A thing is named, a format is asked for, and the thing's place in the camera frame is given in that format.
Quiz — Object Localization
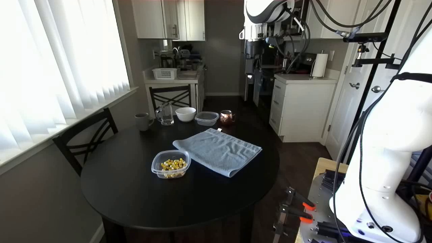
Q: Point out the yellow sweets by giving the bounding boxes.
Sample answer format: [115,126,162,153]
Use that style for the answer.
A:
[161,157,186,170]

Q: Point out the clear plastic bowl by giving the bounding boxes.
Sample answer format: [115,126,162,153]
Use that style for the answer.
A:
[151,149,192,179]

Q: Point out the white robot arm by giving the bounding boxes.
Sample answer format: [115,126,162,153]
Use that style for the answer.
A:
[329,6,432,243]

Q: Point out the light blue towel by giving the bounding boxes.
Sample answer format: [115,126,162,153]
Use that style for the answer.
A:
[173,128,262,178]

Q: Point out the white ceramic bowl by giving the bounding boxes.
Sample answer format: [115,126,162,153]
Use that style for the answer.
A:
[175,106,196,121]

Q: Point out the white paper towel roll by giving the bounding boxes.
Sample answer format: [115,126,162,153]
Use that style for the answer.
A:
[312,53,328,78]

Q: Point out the copper mug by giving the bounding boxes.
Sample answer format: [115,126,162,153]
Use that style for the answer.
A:
[220,109,233,125]

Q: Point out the black chair far side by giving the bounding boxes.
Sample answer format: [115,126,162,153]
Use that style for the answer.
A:
[148,84,192,110]

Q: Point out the clear glass pitcher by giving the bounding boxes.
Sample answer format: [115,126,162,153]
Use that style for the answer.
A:
[155,102,174,125]

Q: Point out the white dish tub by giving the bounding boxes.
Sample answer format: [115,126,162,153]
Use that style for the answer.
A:
[152,67,177,79]

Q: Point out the grey mug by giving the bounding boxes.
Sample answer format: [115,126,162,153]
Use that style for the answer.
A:
[135,111,154,132]

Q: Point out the white kitchen counter cabinet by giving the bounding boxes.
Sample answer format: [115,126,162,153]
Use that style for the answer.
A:
[269,74,336,143]

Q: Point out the black round table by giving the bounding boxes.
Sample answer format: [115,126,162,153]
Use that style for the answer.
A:
[80,122,279,243]

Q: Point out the white upper cabinets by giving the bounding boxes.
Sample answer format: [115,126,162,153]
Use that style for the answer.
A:
[131,0,205,41]

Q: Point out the black chair near window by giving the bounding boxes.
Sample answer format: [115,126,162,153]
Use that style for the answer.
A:
[53,107,117,174]

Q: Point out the white vertical blinds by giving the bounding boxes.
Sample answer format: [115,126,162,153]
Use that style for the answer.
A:
[0,0,130,152]

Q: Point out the orange handled clamp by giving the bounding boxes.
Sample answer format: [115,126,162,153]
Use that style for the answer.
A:
[282,186,316,210]
[273,203,313,236]

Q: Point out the black camera stand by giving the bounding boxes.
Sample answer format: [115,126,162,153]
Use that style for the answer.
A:
[327,0,401,160]

